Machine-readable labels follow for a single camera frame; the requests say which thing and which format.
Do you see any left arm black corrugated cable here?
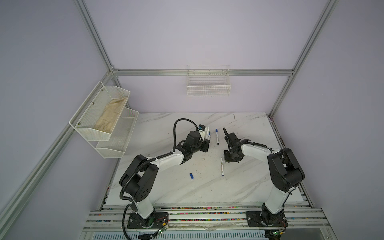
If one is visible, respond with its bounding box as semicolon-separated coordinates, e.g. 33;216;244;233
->
119;118;199;240

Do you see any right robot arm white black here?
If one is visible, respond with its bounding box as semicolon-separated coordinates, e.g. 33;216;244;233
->
223;128;305;227

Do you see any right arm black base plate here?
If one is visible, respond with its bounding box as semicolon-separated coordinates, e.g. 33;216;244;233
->
246;211;288;228

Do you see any white wire wall basket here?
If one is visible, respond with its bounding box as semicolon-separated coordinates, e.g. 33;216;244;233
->
187;65;232;97

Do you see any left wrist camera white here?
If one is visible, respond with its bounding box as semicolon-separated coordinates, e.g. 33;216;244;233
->
198;125;207;141

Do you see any beige cloth in shelf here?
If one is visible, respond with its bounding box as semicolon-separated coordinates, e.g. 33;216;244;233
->
94;97;128;134

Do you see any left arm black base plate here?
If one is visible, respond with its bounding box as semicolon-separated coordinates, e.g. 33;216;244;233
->
127;212;169;229

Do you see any aluminium enclosure frame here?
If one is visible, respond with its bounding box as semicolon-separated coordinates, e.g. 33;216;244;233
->
1;1;338;238

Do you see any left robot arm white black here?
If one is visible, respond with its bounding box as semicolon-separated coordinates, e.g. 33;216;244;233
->
119;130;210;222

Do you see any white mesh two-tier wall shelf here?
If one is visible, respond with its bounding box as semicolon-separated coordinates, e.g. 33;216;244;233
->
69;82;139;159

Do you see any aluminium rail base frame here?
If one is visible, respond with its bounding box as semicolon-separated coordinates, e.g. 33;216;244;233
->
80;202;337;240

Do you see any white marker pen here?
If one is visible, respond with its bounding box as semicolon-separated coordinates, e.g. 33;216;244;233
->
206;125;211;140
215;129;220;145
221;158;225;177

